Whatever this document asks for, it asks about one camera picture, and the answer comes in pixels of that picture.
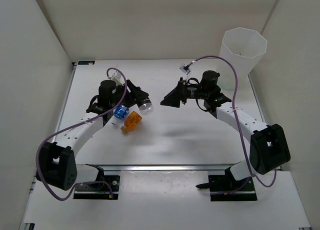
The blue-label clear bottle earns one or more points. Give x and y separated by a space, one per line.
119 115

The dark label sticker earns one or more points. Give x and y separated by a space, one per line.
86 62

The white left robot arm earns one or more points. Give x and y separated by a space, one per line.
56 162

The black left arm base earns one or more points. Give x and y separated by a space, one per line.
100 185

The orange sea-buckthorn juice bottle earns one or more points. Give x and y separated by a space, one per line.
131 122

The black-label clear bottle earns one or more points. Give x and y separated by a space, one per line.
145 106

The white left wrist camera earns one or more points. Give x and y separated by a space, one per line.
117 78

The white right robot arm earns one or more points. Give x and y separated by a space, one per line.
268 145

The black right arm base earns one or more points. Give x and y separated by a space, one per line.
224 188

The white translucent bin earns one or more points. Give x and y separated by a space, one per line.
242 48

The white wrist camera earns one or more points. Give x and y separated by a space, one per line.
185 69
117 78

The aluminium table edge rail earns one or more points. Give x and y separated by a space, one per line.
165 167

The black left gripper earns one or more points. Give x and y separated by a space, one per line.
136 93

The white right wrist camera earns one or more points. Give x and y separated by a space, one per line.
185 69

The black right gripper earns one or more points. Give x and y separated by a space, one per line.
180 93

